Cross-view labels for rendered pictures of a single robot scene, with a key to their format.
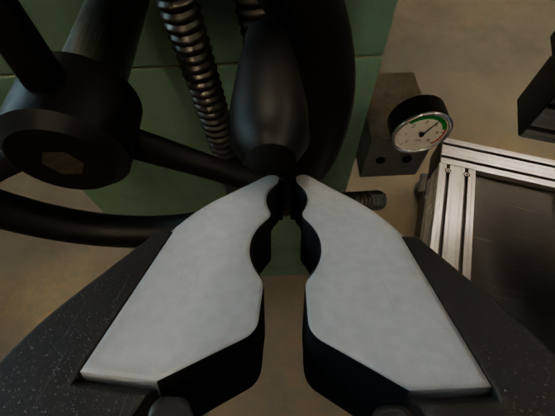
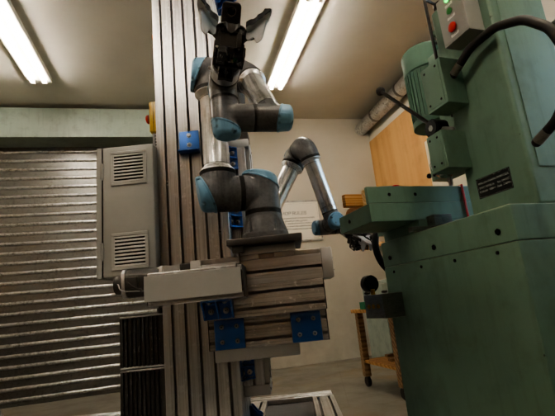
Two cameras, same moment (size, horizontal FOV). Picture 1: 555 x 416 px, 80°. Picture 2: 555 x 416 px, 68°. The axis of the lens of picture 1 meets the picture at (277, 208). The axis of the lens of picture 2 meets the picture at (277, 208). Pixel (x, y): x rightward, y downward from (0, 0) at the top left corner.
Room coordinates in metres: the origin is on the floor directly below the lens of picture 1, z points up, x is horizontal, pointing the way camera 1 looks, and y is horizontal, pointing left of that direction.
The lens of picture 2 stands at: (1.59, -1.00, 0.62)
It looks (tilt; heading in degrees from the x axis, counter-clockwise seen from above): 13 degrees up; 159
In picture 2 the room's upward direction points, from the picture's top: 6 degrees counter-clockwise
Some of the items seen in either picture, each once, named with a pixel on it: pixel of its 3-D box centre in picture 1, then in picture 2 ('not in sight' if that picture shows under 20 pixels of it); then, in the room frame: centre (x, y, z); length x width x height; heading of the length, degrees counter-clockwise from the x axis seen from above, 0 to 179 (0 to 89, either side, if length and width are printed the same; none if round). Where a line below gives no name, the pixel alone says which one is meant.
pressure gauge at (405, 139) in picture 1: (415, 128); (370, 286); (0.25, -0.16, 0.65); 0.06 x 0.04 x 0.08; 89
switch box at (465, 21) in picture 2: not in sight; (459, 16); (0.79, -0.05, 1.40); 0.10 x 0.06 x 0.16; 179
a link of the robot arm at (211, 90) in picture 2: not in sight; (222, 85); (0.60, -0.74, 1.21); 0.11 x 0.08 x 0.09; 173
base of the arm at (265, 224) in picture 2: not in sight; (264, 226); (0.35, -0.58, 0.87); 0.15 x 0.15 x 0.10
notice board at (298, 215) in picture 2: not in sight; (292, 221); (-2.48, 0.71, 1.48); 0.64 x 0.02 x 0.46; 84
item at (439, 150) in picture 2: not in sight; (448, 152); (0.65, -0.07, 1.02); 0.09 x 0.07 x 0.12; 89
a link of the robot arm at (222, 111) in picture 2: not in sight; (231, 118); (0.60, -0.73, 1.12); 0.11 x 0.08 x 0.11; 83
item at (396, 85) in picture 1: (387, 125); (383, 305); (0.32, -0.16, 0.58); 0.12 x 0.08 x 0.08; 179
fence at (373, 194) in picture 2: not in sight; (443, 194); (0.51, 0.02, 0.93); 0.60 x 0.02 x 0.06; 89
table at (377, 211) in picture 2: not in sight; (419, 219); (0.36, 0.02, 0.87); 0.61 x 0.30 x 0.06; 89
